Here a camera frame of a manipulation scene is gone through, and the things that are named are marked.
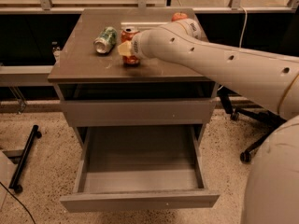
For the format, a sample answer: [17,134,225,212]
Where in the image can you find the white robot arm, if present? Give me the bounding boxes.
[118,19,299,224]

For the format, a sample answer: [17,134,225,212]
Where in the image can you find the black wheeled stand base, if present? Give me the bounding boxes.
[4,125,42,194]

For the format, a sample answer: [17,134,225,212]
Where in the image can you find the red apple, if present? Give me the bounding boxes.
[171,12,188,21]

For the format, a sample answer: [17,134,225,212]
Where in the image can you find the green soda can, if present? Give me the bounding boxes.
[93,26,117,54]

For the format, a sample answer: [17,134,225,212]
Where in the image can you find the black office chair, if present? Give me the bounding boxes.
[217,86,288,164]

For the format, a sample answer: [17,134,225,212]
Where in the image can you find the grey drawer cabinet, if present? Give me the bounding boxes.
[47,7,221,213]

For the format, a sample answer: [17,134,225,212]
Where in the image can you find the black floor cable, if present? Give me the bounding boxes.
[0,181,37,224]

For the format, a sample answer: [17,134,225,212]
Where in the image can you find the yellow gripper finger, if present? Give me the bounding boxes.
[118,41,133,57]

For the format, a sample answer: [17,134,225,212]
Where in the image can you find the red coke can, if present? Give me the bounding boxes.
[121,26,139,66]

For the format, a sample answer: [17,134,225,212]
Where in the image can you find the closed grey top drawer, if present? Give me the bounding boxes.
[60,99,215,127]

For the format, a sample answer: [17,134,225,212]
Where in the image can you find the open grey middle drawer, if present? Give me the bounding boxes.
[61,125,219,212]

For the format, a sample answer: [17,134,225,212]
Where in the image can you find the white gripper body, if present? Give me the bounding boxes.
[131,31,152,59]

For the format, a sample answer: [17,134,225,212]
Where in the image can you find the white cable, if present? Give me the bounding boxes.
[238,7,249,49]

